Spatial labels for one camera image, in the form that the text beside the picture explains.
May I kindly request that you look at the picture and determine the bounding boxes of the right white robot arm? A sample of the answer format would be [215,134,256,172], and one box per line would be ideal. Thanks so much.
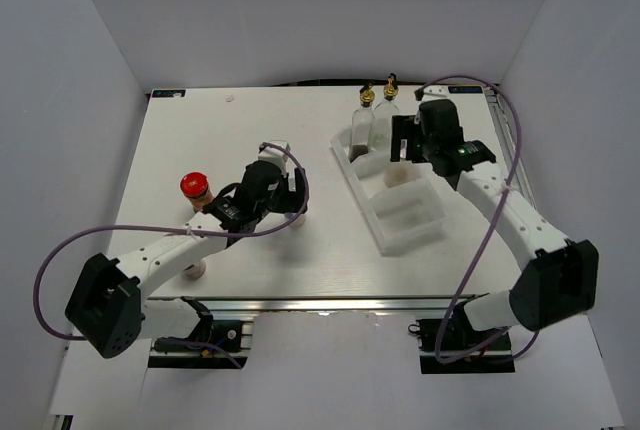
[390,99,599,349]

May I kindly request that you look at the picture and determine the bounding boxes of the white plastic organizer tray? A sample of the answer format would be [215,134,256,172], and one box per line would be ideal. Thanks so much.
[330,127,445,255]

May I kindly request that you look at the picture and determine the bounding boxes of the silver lid white canister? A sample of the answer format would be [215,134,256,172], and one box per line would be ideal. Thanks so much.
[383,161,416,188]

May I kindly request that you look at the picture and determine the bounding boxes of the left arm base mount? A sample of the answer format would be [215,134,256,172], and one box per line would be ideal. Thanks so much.
[148,297,251,370]

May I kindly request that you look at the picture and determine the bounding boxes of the silver shaker blue label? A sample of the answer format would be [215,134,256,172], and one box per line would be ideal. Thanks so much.
[285,213,306,228]

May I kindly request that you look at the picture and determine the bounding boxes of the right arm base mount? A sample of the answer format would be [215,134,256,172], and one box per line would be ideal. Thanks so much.
[407,318,515,375]

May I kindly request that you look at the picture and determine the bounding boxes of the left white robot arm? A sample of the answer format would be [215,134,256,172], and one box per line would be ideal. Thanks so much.
[65,160,308,359]

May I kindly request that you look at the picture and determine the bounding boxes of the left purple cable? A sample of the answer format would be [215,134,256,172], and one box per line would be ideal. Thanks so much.
[32,145,311,342]

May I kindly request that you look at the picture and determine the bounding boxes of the glass cruet dark powder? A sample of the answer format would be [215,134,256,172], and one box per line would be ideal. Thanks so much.
[349,82,375,162]

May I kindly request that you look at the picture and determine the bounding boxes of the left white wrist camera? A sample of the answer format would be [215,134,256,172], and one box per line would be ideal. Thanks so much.
[257,140,291,173]

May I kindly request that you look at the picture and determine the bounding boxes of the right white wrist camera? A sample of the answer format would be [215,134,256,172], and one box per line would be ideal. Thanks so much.
[413,85,449,102]

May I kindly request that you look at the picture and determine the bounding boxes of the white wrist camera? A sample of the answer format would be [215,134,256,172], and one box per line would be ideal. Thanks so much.
[413,85,449,102]
[257,140,291,173]

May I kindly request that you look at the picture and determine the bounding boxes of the red lid sauce jar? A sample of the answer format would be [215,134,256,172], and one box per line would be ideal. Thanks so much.
[180,172,214,212]

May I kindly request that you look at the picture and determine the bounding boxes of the small jar labelled lid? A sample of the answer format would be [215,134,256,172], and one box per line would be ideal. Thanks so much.
[182,260,206,281]

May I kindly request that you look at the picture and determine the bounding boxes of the clear glass cruet bottle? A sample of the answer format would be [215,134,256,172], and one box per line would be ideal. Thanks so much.
[371,73,399,151]

